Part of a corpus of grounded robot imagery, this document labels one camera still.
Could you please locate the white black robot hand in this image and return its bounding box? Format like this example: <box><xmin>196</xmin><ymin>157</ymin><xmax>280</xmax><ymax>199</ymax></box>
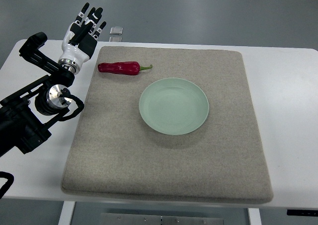
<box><xmin>58</xmin><ymin>3</ymin><xmax>106</xmax><ymax>75</ymax></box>

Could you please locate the red chili pepper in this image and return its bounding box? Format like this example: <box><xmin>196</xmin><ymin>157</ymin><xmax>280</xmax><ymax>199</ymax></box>
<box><xmin>97</xmin><ymin>62</ymin><xmax>153</xmax><ymax>76</ymax></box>

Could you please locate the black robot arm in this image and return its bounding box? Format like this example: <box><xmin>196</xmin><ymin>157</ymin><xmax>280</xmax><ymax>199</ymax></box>
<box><xmin>0</xmin><ymin>32</ymin><xmax>84</xmax><ymax>155</ymax></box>

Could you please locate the light green plate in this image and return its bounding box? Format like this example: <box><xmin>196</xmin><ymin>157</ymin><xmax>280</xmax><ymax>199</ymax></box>
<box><xmin>139</xmin><ymin>77</ymin><xmax>210</xmax><ymax>136</ymax></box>

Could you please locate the clear floor socket cover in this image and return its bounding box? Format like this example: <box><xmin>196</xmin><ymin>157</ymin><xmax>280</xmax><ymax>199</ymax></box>
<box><xmin>109</xmin><ymin>26</ymin><xmax>123</xmax><ymax>35</ymax></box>

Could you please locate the beige fabric mat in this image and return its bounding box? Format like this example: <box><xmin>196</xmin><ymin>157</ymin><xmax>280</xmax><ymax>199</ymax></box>
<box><xmin>61</xmin><ymin>46</ymin><xmax>273</xmax><ymax>204</ymax></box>

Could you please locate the white table leg left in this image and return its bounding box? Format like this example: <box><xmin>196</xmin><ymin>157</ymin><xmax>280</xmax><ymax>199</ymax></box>
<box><xmin>58</xmin><ymin>201</ymin><xmax>76</xmax><ymax>225</ymax></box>

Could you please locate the white table leg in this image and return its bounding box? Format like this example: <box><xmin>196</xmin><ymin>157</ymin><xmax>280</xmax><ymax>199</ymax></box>
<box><xmin>247</xmin><ymin>208</ymin><xmax>262</xmax><ymax>225</ymax></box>
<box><xmin>58</xmin><ymin>201</ymin><xmax>76</xmax><ymax>225</ymax></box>

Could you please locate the white table leg right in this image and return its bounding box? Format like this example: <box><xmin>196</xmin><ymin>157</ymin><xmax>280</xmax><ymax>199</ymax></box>
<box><xmin>247</xmin><ymin>208</ymin><xmax>262</xmax><ymax>225</ymax></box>

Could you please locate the black table control panel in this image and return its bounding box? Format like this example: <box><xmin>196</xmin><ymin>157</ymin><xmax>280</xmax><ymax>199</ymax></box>
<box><xmin>286</xmin><ymin>209</ymin><xmax>318</xmax><ymax>217</ymax></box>

